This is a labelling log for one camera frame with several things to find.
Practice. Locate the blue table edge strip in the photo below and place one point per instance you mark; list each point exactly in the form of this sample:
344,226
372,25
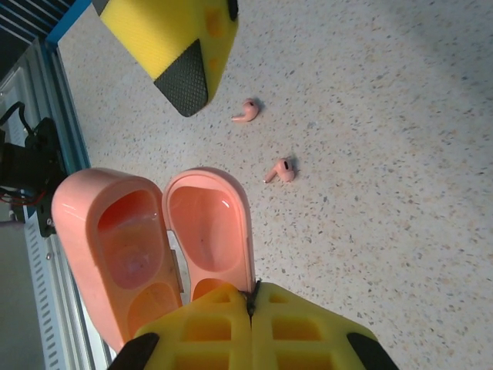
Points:
65,112

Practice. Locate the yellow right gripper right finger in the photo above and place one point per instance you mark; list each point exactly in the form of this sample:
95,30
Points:
331,335

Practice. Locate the pink charging case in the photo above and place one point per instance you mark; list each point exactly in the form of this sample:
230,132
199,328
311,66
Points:
212,216

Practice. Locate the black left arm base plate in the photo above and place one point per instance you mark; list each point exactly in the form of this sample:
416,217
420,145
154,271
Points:
34,162

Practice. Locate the aluminium mounting rail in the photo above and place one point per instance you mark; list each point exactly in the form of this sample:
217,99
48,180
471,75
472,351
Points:
73,277

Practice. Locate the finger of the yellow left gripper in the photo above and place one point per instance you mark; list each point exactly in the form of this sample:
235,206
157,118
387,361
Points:
161,38

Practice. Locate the pink earbud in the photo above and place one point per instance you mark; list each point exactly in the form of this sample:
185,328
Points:
249,111
285,171

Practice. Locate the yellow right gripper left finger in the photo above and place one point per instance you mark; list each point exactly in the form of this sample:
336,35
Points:
161,331

